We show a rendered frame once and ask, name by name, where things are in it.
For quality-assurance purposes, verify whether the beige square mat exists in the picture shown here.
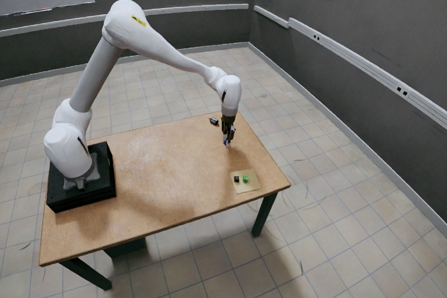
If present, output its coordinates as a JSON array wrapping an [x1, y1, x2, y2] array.
[[229, 168, 261, 194]]

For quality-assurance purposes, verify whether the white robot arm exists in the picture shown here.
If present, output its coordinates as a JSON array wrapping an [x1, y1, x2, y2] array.
[[43, 0, 242, 191]]

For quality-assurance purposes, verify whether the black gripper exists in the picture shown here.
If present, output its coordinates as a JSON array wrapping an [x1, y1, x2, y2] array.
[[221, 114, 236, 147]]

